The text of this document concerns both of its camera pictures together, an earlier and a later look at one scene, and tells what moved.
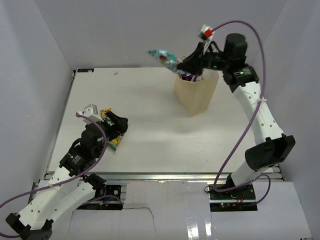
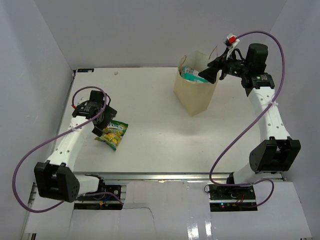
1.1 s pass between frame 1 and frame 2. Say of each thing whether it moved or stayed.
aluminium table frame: stayed
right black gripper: moved
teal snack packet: moved
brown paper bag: stayed
